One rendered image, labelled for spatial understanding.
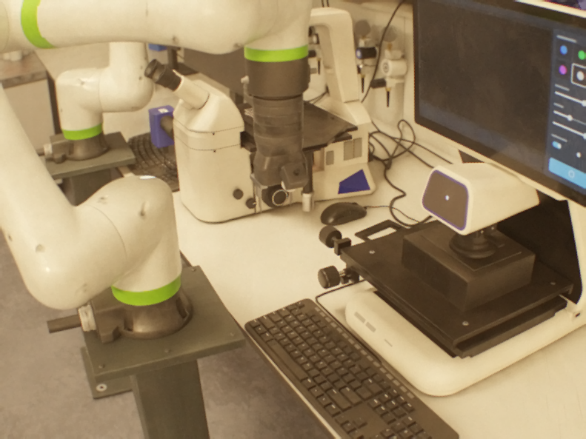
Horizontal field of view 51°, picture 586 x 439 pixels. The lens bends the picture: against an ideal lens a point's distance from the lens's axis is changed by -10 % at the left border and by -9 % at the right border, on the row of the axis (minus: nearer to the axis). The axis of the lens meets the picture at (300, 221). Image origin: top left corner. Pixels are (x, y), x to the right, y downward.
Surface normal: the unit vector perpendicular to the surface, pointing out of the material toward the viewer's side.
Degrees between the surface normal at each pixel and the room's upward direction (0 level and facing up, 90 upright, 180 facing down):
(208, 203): 90
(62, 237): 48
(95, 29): 113
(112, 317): 81
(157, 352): 0
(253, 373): 0
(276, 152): 98
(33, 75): 90
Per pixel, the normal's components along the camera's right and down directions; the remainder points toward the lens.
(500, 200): 0.55, 0.23
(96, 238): 0.63, -0.43
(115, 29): -0.45, 0.71
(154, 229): 0.86, 0.18
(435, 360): -0.02, -0.89
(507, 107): -0.87, 0.28
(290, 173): 0.26, -0.39
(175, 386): 0.41, 0.41
